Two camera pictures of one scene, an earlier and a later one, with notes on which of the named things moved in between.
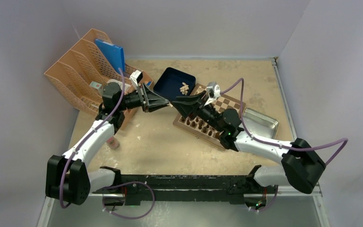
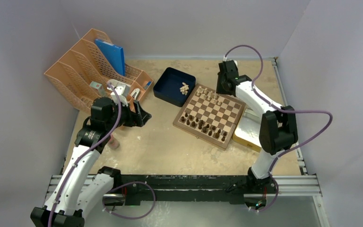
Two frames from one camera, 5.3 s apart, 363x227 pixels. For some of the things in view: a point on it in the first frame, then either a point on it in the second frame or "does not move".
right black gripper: (191, 106) to (220, 90)
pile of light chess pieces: (184, 89) does not move
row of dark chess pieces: (201, 125) does not move
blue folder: (115, 53) does not move
